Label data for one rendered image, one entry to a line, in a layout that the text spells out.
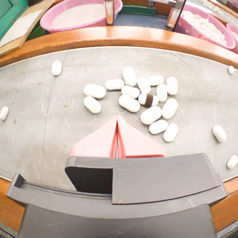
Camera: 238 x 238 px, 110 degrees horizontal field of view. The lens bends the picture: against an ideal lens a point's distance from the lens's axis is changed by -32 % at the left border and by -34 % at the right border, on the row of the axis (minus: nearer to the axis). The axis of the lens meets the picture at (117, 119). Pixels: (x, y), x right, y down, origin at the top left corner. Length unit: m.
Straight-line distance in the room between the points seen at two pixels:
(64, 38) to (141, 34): 0.17
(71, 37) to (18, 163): 0.29
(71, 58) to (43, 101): 0.11
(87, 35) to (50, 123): 0.20
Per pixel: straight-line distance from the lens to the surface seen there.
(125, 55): 0.27
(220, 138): 0.27
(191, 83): 0.28
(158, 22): 0.55
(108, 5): 0.30
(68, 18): 0.47
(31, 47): 0.36
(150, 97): 0.20
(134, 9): 0.57
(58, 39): 0.32
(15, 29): 0.52
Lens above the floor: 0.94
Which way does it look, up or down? 76 degrees down
